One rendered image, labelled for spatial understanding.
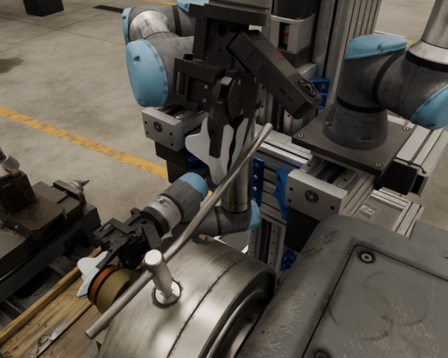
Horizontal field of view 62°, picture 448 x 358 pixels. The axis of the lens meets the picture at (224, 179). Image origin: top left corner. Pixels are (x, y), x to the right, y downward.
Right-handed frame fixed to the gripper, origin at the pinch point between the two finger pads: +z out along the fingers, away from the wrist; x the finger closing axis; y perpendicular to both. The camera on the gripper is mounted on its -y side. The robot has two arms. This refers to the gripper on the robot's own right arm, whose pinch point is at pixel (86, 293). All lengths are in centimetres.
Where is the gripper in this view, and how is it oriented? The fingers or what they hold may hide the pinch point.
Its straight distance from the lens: 72.7
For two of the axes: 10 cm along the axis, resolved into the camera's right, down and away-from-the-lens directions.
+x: 0.0, -7.8, -6.2
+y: -8.3, -3.4, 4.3
